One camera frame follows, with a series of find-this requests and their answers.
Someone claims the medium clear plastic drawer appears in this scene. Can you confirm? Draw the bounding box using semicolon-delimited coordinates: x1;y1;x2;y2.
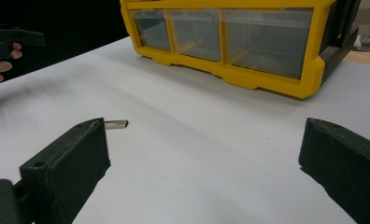
164;8;222;63

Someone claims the large clear plastic drawer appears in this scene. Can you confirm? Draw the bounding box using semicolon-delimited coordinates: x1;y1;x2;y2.
221;7;315;80

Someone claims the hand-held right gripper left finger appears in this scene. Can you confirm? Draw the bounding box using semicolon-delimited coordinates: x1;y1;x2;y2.
19;117;112;224

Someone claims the yellow and black drawer cabinet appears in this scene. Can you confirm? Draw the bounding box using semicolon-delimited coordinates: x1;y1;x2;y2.
120;0;362;100

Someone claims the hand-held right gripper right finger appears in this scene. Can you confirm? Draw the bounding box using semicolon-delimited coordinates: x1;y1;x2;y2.
297;117;370;224

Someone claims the silver metal USB stick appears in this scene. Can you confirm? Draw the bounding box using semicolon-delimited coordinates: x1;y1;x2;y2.
105;119;129;130

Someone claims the small clear plastic drawer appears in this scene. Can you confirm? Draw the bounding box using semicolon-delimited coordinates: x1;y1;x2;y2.
130;9;173;52

